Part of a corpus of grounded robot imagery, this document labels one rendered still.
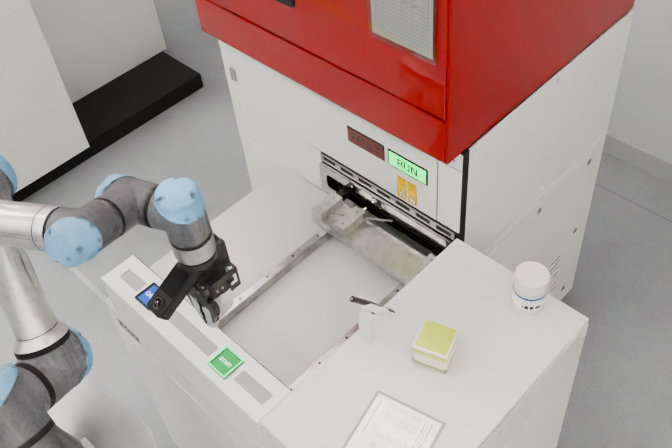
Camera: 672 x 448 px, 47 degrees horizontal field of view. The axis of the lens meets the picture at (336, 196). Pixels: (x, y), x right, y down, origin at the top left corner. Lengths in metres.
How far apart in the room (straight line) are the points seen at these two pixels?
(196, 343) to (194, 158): 1.95
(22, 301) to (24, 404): 0.20
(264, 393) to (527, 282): 0.58
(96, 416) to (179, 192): 0.72
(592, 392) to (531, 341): 1.12
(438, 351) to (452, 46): 0.58
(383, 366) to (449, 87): 0.57
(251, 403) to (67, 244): 0.55
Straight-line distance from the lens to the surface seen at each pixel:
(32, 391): 1.65
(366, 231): 1.93
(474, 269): 1.75
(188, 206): 1.26
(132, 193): 1.32
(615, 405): 2.74
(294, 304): 1.89
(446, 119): 1.52
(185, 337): 1.71
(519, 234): 2.13
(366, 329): 1.59
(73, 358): 1.71
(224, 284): 1.45
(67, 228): 1.23
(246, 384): 1.62
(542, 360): 1.63
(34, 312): 1.67
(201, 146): 3.62
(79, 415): 1.86
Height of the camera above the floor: 2.32
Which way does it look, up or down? 45 degrees down
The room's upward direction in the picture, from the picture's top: 7 degrees counter-clockwise
